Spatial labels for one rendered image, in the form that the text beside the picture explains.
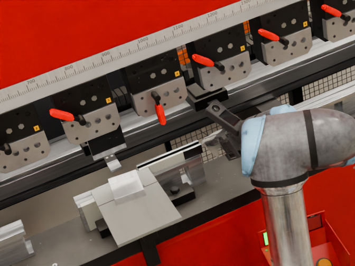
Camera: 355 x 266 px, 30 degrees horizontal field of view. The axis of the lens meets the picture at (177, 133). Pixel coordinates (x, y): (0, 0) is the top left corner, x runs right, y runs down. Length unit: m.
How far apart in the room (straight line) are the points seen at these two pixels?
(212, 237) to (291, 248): 0.66
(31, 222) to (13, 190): 1.44
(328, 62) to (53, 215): 1.80
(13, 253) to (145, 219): 0.42
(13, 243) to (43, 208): 1.71
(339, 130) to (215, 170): 0.82
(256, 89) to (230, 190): 0.45
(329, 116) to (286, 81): 1.03
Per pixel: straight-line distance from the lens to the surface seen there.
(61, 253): 1.92
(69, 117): 1.68
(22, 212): 3.65
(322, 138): 1.26
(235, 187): 1.95
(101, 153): 1.85
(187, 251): 1.96
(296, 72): 2.31
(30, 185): 2.13
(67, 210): 3.54
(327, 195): 2.11
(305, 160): 1.28
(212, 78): 1.82
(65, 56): 1.66
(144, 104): 1.77
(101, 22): 1.65
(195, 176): 1.97
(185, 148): 1.95
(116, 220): 1.76
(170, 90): 1.78
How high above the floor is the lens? 2.10
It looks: 33 degrees down
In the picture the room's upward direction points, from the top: 14 degrees counter-clockwise
